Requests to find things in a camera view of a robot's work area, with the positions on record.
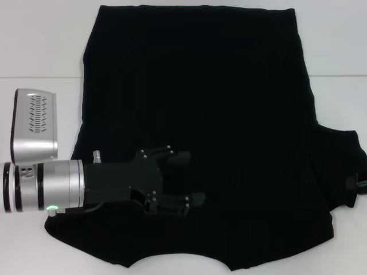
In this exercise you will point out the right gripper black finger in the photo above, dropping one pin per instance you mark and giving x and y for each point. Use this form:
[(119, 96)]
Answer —
[(351, 184)]

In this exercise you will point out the black shirt with FREE print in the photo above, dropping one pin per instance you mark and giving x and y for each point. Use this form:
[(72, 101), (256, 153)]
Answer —
[(215, 100)]

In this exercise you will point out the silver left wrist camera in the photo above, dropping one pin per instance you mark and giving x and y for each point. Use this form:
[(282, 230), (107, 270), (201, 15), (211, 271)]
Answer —
[(34, 120)]

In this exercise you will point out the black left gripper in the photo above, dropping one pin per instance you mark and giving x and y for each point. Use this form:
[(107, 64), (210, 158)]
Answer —
[(123, 177)]

